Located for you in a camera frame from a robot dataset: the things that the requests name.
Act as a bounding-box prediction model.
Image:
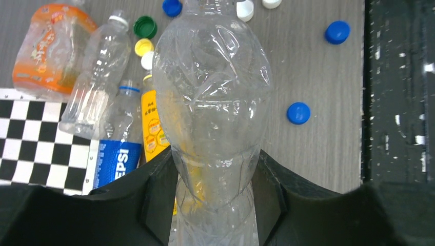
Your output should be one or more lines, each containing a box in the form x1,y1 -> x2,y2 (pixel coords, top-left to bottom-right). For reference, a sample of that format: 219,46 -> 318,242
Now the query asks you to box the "blue Pepsi label bottle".
93,79 -> 143,189

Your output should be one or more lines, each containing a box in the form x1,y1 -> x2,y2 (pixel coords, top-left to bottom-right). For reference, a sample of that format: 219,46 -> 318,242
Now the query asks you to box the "black white checkerboard mat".
1,88 -> 98,195

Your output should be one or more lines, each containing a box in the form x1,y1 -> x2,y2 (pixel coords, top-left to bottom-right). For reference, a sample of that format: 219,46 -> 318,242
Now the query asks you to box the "yellow label bottle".
141,73 -> 170,162

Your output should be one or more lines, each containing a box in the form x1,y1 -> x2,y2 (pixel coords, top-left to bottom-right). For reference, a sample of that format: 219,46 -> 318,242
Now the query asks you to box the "blue bottle cap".
286,102 -> 311,125
162,0 -> 183,17
324,20 -> 350,45

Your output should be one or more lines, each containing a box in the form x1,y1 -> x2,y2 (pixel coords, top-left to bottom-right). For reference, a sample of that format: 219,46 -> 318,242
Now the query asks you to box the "clear bottle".
152,1 -> 273,245
58,10 -> 132,139

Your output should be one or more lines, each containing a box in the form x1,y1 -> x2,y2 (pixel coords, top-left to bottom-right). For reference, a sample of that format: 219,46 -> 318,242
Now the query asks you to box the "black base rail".
361,1 -> 434,184

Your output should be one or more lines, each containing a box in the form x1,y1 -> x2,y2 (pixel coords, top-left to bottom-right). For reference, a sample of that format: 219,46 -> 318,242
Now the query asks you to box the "orange label wide bottle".
12,1 -> 98,102

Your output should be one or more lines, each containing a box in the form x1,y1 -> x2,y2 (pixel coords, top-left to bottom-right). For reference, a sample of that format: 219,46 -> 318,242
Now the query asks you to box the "small white bottle cap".
236,0 -> 254,22

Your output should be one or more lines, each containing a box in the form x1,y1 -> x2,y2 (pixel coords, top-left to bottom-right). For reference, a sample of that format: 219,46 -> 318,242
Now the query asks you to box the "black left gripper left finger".
1,148 -> 178,245

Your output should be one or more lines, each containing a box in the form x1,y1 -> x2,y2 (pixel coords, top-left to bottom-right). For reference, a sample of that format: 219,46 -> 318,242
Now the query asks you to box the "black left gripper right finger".
252,151 -> 434,245

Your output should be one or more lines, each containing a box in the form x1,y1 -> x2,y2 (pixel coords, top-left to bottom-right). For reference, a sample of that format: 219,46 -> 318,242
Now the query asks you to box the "white cap near yellow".
141,51 -> 154,71

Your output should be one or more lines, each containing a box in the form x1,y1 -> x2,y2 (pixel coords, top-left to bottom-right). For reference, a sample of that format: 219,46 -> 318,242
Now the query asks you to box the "yellow bottle cap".
134,38 -> 154,57

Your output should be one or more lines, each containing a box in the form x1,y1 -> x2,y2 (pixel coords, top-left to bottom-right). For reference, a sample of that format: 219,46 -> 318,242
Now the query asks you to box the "clear bottle behind Pepsi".
58,10 -> 132,139

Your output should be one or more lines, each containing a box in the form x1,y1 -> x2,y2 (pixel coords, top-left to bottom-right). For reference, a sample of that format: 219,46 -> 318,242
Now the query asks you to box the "green bottle cap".
133,15 -> 157,39

